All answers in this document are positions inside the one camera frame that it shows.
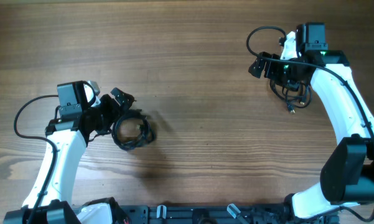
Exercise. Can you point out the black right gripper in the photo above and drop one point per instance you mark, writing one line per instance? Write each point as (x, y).
(260, 63)

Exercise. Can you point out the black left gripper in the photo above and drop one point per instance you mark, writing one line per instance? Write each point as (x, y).
(106, 101)

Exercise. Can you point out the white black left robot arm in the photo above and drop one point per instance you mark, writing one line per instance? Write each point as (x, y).
(81, 111)

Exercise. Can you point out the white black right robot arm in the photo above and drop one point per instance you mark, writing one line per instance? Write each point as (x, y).
(347, 178)

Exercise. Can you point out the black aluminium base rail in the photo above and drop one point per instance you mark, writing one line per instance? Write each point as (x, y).
(256, 214)

